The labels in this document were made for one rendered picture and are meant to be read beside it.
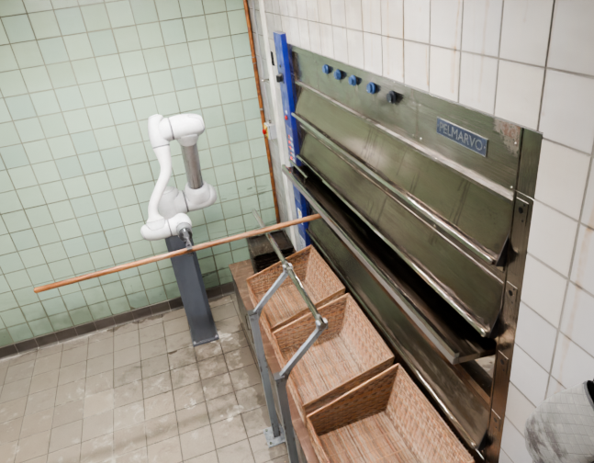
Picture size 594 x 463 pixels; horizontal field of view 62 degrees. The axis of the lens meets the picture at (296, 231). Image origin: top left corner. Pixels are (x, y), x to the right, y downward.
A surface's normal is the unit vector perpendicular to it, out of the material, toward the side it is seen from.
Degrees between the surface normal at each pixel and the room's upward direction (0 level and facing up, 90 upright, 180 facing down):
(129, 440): 0
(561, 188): 90
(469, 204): 70
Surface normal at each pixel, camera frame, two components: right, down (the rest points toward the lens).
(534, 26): -0.94, 0.25
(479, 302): -0.93, -0.07
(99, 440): -0.11, -0.87
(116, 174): 0.32, 0.44
